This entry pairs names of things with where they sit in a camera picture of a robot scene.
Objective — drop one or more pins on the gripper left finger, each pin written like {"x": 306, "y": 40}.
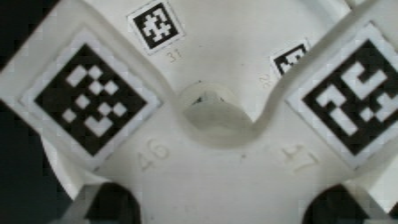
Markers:
{"x": 104, "y": 206}

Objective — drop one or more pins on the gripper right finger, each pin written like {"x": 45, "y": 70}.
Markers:
{"x": 345, "y": 206}

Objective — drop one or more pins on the white cylindrical table leg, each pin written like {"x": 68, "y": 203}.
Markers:
{"x": 219, "y": 119}

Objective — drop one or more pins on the white cross-shaped table base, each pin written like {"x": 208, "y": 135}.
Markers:
{"x": 80, "y": 86}

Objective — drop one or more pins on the white round table top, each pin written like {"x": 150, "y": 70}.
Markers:
{"x": 297, "y": 58}

